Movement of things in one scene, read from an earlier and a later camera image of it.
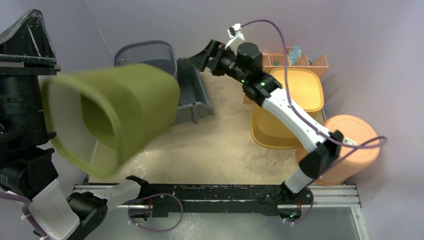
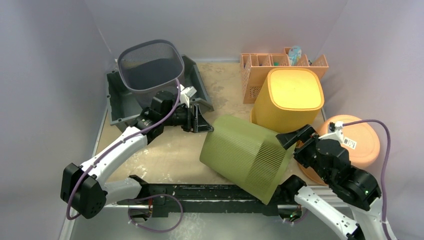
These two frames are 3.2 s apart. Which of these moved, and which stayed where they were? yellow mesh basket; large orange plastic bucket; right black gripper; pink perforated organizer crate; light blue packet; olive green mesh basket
Moved: right black gripper; olive green mesh basket
Stayed: yellow mesh basket; pink perforated organizer crate; large orange plastic bucket; light blue packet
